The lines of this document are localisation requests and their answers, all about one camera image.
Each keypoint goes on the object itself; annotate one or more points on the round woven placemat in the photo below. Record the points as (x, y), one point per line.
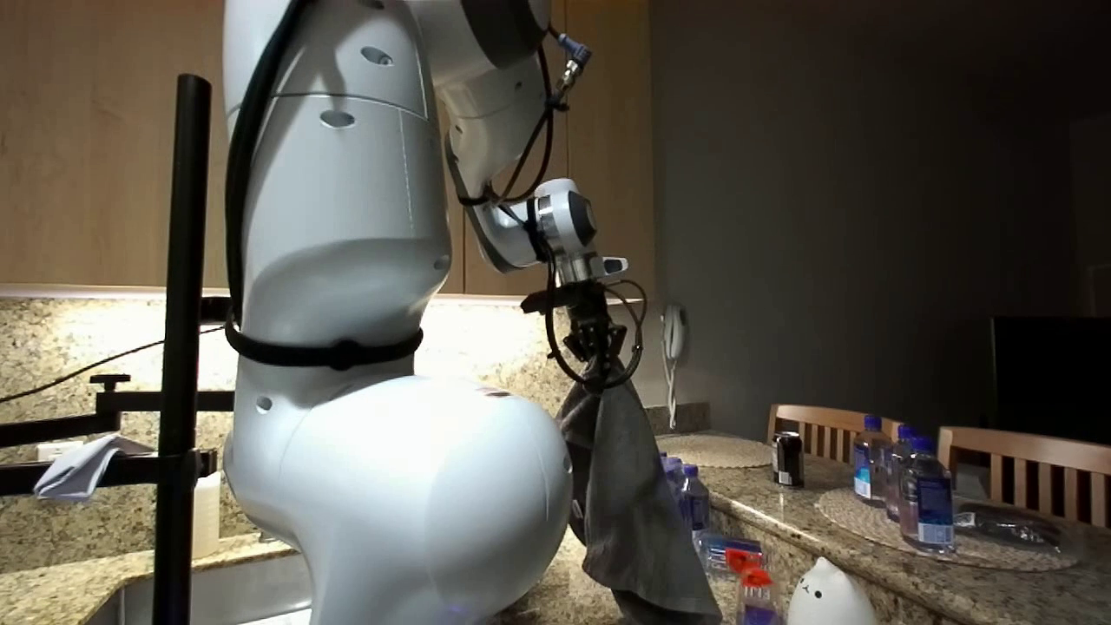
(715, 449)

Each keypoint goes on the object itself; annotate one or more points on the dark television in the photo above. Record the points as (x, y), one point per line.
(1047, 375)

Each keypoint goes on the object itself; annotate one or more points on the blue label water bottle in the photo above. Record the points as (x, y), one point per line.
(871, 463)

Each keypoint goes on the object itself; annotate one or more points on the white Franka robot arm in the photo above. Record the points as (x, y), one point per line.
(348, 350)

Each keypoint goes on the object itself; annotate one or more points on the clear plastic water bottle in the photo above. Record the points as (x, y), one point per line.
(897, 474)
(929, 498)

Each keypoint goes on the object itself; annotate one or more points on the small dark jar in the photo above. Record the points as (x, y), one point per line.
(791, 460)

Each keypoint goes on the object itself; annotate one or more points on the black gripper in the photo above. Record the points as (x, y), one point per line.
(592, 324)

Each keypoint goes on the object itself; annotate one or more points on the black vertical stand pole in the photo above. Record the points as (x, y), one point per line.
(181, 350)

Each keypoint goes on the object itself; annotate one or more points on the white wall phone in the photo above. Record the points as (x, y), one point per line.
(672, 350)

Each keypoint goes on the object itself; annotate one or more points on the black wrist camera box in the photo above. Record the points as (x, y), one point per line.
(584, 272)

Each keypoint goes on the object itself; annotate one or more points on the grey terry cloth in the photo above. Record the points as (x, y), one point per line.
(631, 498)

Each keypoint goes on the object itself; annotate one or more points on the light wooden slatted chair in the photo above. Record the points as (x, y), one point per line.
(1028, 470)
(829, 432)

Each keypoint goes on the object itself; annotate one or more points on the wooden kitchen cabinet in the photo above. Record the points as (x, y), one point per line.
(105, 141)

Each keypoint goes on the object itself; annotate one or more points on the red cap bottle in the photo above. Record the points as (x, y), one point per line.
(752, 593)

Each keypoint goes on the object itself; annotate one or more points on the crumpled white paper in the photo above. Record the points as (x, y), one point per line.
(87, 467)

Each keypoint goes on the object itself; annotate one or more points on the white rounded dispenser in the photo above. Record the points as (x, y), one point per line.
(829, 594)

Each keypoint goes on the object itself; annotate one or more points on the blue cap bottle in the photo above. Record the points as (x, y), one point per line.
(693, 498)

